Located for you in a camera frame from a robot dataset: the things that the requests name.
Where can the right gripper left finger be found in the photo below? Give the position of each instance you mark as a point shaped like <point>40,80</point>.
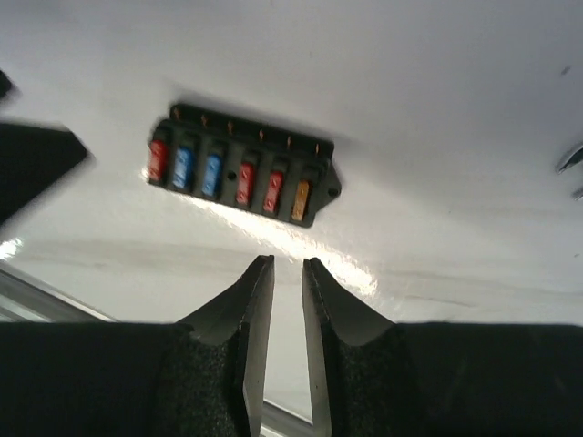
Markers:
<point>66,371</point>

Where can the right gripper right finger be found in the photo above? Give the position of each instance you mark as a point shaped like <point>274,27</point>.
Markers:
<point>370,376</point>

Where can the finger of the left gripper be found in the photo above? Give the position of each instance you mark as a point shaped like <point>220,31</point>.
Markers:
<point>33,159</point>

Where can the black fuse box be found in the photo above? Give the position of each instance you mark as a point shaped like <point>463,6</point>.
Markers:
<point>238,139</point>

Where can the red blade fuse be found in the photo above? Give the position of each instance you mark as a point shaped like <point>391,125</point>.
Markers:
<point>158,160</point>
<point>246,180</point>
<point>273,192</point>

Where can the orange blade fuse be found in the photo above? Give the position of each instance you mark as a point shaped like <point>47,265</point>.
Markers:
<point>301,200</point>

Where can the blue blade fuse left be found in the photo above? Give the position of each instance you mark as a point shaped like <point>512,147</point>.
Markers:
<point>183,168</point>

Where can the blue blade fuse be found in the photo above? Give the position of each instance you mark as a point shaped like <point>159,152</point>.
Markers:
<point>183,168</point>
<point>212,176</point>

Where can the blue blade fuse right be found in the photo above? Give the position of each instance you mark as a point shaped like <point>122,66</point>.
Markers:
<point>212,176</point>

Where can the small chrome open-end wrench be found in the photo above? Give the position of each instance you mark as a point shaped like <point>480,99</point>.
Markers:
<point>571,163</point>

